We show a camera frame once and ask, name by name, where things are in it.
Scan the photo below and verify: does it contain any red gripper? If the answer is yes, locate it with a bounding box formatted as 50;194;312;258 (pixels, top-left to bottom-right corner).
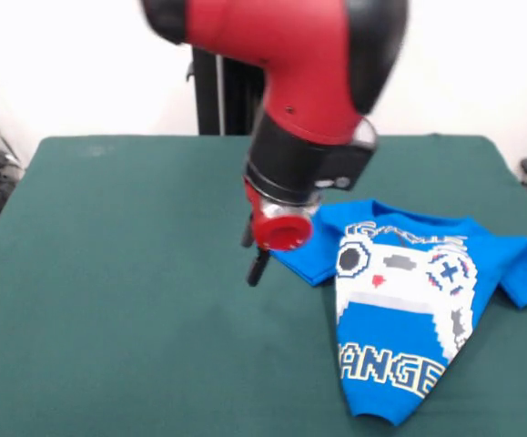
239;176;315;288

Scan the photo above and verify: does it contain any blue printed t-shirt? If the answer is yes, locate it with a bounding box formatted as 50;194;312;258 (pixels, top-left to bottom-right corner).
269;198;527;427

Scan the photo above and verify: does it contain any dark green tablecloth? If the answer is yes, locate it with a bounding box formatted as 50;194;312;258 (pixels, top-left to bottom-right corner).
0;133;527;437

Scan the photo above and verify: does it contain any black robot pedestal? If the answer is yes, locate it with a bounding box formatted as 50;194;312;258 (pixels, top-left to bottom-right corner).
185;45;269;137

